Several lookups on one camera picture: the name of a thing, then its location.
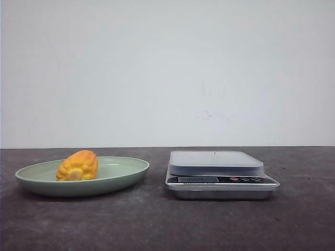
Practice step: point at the yellow corn cob piece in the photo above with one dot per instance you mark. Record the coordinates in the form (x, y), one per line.
(82, 165)

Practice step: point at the silver digital kitchen scale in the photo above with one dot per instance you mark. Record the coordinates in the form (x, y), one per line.
(231, 175)

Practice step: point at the light green plate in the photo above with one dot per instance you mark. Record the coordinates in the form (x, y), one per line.
(114, 173)

